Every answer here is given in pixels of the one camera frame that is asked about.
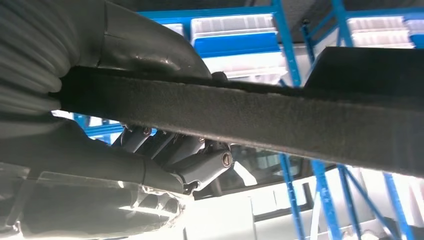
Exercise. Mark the blue plastic bin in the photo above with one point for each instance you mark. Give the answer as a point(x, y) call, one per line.
point(235, 44)

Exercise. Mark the blue steel shelf rack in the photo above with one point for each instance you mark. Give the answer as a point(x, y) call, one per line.
point(287, 39)
point(342, 23)

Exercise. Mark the white car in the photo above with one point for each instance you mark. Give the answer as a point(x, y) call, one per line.
point(225, 218)

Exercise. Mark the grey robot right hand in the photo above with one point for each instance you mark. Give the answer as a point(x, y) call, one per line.
point(82, 159)

